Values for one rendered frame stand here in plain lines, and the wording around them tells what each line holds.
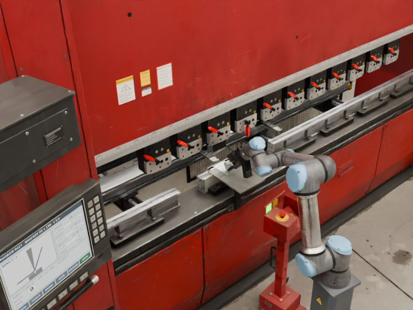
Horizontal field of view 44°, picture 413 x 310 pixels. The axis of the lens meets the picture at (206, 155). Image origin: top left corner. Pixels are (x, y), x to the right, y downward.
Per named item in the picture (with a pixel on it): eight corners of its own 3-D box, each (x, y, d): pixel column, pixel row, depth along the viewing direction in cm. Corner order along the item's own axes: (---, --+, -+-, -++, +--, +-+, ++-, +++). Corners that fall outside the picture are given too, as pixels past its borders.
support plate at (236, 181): (240, 194, 270) (240, 192, 270) (208, 173, 288) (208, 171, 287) (265, 181, 280) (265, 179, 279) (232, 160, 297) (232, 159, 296)
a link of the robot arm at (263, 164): (281, 168, 256) (273, 148, 259) (262, 174, 252) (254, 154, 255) (275, 173, 264) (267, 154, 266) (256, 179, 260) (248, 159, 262)
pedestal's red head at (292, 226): (286, 243, 286) (287, 218, 276) (262, 231, 295) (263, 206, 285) (305, 225, 298) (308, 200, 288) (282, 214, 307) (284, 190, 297)
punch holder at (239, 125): (236, 134, 286) (237, 107, 277) (227, 128, 291) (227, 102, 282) (256, 125, 294) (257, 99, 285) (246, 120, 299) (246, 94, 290)
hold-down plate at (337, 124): (325, 136, 339) (326, 132, 338) (319, 133, 343) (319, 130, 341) (353, 121, 355) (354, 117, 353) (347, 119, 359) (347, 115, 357)
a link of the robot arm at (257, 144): (257, 152, 253) (250, 136, 255) (246, 160, 263) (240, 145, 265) (269, 149, 257) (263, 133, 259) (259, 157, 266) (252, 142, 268)
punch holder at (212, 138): (209, 147, 275) (208, 120, 266) (199, 141, 281) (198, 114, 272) (230, 137, 283) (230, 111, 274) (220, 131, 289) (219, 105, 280)
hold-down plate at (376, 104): (362, 117, 360) (362, 113, 359) (356, 114, 364) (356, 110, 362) (387, 103, 376) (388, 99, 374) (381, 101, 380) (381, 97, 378)
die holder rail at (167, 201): (101, 248, 255) (98, 233, 250) (94, 242, 259) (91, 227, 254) (180, 205, 282) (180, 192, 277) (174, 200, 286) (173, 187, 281)
